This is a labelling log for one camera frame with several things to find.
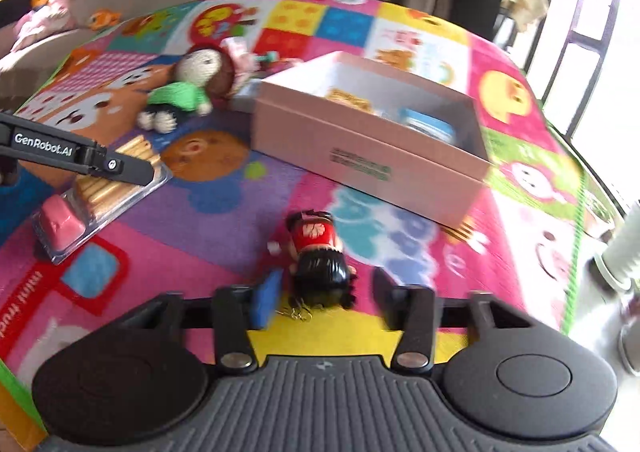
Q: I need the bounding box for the yellow patterned cookie packet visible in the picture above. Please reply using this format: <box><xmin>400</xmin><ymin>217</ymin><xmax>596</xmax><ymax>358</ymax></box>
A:
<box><xmin>325</xmin><ymin>88</ymin><xmax>377</xmax><ymax>114</ymax></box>

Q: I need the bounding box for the colourful printed blanket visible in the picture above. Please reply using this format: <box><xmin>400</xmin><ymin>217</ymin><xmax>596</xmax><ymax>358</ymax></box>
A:
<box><xmin>0</xmin><ymin>0</ymin><xmax>618</xmax><ymax>435</ymax></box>

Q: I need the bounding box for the clear pack of biscuit sticks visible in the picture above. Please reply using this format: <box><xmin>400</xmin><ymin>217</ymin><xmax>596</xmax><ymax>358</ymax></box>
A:
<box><xmin>31</xmin><ymin>132</ymin><xmax>174</xmax><ymax>266</ymax></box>

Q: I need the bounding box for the small pink toy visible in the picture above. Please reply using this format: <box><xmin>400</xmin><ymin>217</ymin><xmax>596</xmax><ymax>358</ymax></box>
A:
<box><xmin>224</xmin><ymin>37</ymin><xmax>262</xmax><ymax>83</ymax></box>

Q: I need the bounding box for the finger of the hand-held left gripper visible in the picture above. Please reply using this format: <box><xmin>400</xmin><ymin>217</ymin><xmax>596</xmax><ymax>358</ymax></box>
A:
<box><xmin>89</xmin><ymin>147</ymin><xmax>157</xmax><ymax>186</ymax></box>

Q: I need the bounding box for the orange fish plush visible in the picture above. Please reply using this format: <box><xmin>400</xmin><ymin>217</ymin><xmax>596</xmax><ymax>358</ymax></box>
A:
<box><xmin>87</xmin><ymin>7</ymin><xmax>124</xmax><ymax>31</ymax></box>

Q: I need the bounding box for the crochet doll with green dress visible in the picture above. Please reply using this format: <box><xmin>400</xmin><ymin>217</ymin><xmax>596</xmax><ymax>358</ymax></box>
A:
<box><xmin>137</xmin><ymin>44</ymin><xmax>237</xmax><ymax>134</ymax></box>

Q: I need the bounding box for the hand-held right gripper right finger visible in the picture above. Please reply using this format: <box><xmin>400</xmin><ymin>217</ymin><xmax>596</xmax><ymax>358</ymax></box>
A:
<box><xmin>374</xmin><ymin>267</ymin><xmax>545</xmax><ymax>371</ymax></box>

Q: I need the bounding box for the pink cardboard box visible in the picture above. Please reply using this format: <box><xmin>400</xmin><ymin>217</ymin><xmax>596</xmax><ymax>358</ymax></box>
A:
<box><xmin>250</xmin><ymin>51</ymin><xmax>494</xmax><ymax>229</ymax></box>

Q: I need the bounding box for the dark window frame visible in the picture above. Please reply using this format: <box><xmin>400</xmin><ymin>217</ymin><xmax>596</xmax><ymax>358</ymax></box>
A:
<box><xmin>492</xmin><ymin>0</ymin><xmax>632</xmax><ymax>143</ymax></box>

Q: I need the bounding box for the black-haired figurine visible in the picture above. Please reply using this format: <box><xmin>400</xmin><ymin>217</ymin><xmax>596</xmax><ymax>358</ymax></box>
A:
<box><xmin>269</xmin><ymin>209</ymin><xmax>359</xmax><ymax>320</ymax></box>

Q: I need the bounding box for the white standing fan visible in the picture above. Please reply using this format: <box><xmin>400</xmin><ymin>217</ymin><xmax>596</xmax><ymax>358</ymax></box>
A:
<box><xmin>594</xmin><ymin>202</ymin><xmax>640</xmax><ymax>294</ymax></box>

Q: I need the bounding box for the small blue container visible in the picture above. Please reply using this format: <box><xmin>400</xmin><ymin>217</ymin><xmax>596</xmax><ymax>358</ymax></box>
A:
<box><xmin>399</xmin><ymin>108</ymin><xmax>457</xmax><ymax>144</ymax></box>

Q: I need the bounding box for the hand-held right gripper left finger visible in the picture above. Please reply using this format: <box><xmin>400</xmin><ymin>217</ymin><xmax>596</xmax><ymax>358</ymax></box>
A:
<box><xmin>107</xmin><ymin>269</ymin><xmax>286</xmax><ymax>372</ymax></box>

